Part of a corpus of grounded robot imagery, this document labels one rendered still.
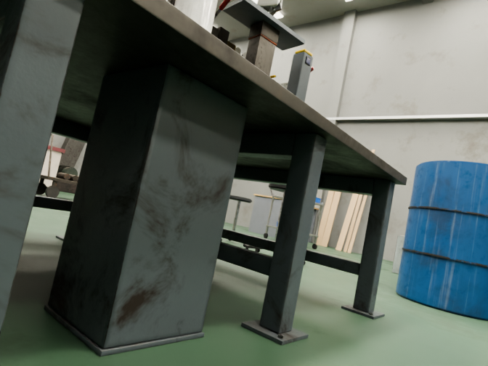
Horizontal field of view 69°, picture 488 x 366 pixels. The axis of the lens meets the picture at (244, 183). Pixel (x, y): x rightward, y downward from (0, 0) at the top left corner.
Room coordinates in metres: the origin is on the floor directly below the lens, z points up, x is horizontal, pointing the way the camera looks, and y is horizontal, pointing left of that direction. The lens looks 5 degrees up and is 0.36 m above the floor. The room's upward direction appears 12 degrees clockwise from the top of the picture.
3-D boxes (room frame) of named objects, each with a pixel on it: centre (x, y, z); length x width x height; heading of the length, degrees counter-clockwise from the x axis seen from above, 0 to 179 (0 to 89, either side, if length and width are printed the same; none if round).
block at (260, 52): (1.46, 0.04, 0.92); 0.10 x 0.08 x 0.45; 131
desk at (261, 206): (8.17, -1.07, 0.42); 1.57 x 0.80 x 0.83; 139
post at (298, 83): (1.62, -0.16, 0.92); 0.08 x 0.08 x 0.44; 41
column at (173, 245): (1.00, 0.24, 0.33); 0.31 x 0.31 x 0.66; 49
